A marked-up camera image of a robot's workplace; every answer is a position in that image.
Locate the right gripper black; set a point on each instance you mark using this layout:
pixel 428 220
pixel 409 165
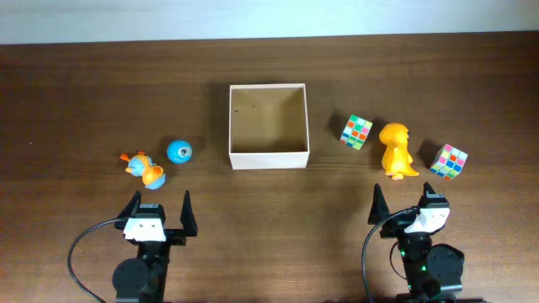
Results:
pixel 390 227

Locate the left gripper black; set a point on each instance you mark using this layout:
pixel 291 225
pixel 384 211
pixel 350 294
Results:
pixel 178 236

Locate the orange dinosaur toy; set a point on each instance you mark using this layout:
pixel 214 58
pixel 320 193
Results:
pixel 396 160

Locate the rubik's cube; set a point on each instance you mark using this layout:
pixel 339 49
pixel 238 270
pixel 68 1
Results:
pixel 355 132
pixel 449 162

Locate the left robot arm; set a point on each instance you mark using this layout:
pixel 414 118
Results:
pixel 143 278

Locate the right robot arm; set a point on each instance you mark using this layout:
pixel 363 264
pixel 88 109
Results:
pixel 433 272

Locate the cardboard box container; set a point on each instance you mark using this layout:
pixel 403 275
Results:
pixel 268 126

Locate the orange blue duck toy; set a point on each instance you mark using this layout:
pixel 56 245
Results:
pixel 141 165

